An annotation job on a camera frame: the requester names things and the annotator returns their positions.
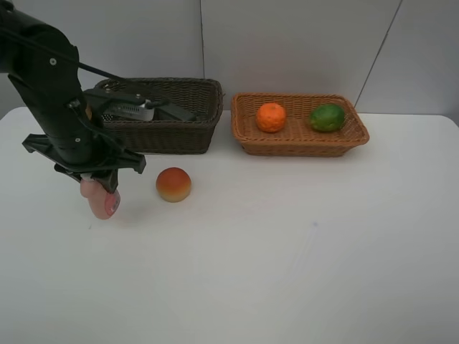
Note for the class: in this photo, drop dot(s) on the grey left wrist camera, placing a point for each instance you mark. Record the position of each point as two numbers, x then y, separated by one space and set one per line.
125 105

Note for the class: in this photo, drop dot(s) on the red-orange peach fruit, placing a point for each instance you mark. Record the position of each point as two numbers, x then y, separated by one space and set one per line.
173 184

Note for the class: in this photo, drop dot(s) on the pink bottle with white cap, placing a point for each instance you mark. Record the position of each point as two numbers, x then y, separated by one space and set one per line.
102 203

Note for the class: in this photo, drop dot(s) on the dark brown wicker basket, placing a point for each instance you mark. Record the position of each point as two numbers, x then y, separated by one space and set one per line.
201 97

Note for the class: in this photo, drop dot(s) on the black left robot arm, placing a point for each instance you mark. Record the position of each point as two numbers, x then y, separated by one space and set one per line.
43 67

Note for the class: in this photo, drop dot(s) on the orange tangerine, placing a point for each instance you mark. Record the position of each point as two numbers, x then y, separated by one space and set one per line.
270 117

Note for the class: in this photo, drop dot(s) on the black square dropper bottle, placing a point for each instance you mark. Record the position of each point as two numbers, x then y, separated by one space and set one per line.
172 112

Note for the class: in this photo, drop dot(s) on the green lime fruit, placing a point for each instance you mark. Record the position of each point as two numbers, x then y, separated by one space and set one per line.
327 118

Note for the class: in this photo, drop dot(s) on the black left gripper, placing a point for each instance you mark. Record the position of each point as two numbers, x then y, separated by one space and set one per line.
93 150

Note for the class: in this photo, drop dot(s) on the light orange wicker basket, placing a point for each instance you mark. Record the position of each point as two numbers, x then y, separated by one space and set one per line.
297 138

